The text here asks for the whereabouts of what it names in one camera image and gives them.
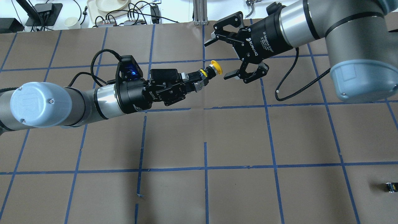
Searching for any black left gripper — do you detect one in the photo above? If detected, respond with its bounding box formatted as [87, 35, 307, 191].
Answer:
[115, 69, 209, 114]

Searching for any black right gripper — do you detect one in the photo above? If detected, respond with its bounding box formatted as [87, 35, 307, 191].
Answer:
[204, 12, 293, 84]

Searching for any yellow push button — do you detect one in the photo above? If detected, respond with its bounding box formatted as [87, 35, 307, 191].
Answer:
[199, 60, 223, 80]

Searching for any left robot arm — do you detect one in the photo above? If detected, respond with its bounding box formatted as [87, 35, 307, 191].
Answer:
[1, 66, 218, 133]

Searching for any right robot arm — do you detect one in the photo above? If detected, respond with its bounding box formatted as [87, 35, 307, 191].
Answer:
[204, 0, 398, 103]

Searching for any black monitor stand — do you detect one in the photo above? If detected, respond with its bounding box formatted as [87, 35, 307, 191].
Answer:
[16, 0, 63, 27]

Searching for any metal clamp tool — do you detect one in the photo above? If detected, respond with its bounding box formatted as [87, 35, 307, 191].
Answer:
[245, 0, 262, 18]

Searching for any power strip with plugs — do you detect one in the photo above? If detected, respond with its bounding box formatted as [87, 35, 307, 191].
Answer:
[91, 0, 161, 27]

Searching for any cream tray with plate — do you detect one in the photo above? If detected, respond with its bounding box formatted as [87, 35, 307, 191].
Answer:
[86, 0, 143, 22]

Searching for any white paper cup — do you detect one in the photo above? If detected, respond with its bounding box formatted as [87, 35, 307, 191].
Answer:
[64, 17, 81, 30]

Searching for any small black yellow part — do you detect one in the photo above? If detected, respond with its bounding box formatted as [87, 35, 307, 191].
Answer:
[385, 182, 398, 193]

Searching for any black braided cable right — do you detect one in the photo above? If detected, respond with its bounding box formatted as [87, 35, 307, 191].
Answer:
[275, 47, 331, 102]

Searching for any black braided cable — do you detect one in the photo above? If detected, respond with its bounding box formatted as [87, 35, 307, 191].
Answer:
[67, 49, 123, 88]
[275, 47, 331, 102]

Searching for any aluminium profile post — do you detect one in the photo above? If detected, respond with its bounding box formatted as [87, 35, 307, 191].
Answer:
[193, 0, 208, 26]

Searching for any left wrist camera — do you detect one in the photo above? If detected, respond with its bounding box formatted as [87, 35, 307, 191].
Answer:
[115, 55, 143, 83]

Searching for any black braided cable left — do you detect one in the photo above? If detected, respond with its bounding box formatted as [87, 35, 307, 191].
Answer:
[67, 49, 123, 88]

